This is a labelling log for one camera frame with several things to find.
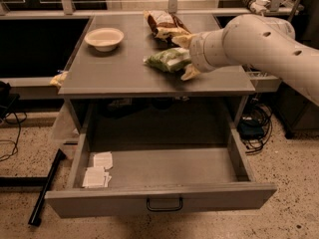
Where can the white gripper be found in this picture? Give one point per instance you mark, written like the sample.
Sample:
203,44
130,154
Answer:
196,54

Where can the green jalapeno chip bag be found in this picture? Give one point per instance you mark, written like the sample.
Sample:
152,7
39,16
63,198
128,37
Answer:
170,60

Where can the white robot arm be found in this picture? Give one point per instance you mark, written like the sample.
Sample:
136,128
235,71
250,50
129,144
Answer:
265,43

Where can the brown chip bag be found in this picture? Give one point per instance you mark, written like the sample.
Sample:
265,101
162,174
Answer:
165,25

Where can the grey cabinet with counter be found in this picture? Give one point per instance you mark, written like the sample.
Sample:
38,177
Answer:
120,74

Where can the open grey drawer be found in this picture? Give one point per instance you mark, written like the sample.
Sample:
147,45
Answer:
207,169

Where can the white paper bowl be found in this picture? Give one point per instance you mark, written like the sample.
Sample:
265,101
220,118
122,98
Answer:
104,39

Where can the white power strip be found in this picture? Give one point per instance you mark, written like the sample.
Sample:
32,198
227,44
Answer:
258,7

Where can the yellow object beside cabinet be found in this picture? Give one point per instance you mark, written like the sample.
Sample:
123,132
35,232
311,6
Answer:
59,79

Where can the white paper packet upper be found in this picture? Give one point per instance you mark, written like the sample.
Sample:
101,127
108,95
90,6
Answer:
103,159

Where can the white paper packet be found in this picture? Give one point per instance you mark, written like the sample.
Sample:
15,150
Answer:
103,159
96,177

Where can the white paper packet lower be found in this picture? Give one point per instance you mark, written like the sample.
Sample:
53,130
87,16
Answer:
96,177

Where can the black floor bar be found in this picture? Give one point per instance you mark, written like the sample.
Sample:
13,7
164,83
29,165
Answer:
35,219

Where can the grey side bracket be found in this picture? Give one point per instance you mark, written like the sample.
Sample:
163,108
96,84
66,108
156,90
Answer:
263,82

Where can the black drawer handle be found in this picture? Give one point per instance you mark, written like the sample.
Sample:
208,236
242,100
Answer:
164,204

